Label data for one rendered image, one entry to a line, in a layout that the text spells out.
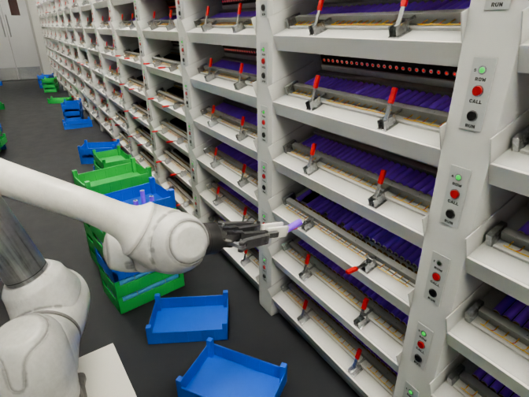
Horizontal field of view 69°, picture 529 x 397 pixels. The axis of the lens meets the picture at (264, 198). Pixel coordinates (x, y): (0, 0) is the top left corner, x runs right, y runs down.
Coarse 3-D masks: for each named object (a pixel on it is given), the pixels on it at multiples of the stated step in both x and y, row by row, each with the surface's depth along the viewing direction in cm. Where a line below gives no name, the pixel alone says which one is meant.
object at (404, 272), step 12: (288, 204) 136; (300, 204) 131; (312, 216) 124; (336, 228) 116; (348, 240) 112; (360, 240) 109; (372, 252) 104; (384, 264) 101; (396, 264) 98; (408, 276) 95
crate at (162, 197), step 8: (152, 176) 169; (144, 184) 168; (152, 184) 169; (112, 192) 160; (120, 192) 162; (128, 192) 164; (136, 192) 167; (152, 192) 170; (160, 192) 167; (168, 192) 156; (120, 200) 163; (128, 200) 164; (160, 200) 153; (168, 200) 156
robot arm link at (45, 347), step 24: (0, 336) 78; (24, 336) 78; (48, 336) 80; (72, 336) 90; (0, 360) 76; (24, 360) 76; (48, 360) 79; (72, 360) 86; (0, 384) 76; (24, 384) 77; (48, 384) 79; (72, 384) 86
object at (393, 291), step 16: (288, 192) 138; (272, 208) 137; (288, 208) 135; (304, 240) 126; (320, 240) 117; (336, 240) 115; (368, 240) 111; (336, 256) 110; (352, 256) 108; (384, 272) 101; (384, 288) 97; (400, 288) 95; (400, 304) 94
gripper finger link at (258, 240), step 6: (264, 234) 94; (240, 240) 88; (246, 240) 89; (252, 240) 90; (258, 240) 91; (264, 240) 93; (246, 246) 89; (252, 246) 91; (258, 246) 92; (240, 252) 88
